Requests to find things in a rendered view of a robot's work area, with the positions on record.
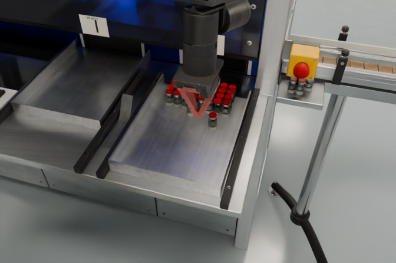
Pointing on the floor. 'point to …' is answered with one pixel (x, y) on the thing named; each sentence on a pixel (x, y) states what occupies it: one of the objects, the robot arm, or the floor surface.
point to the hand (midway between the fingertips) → (198, 113)
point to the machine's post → (267, 78)
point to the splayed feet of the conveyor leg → (276, 188)
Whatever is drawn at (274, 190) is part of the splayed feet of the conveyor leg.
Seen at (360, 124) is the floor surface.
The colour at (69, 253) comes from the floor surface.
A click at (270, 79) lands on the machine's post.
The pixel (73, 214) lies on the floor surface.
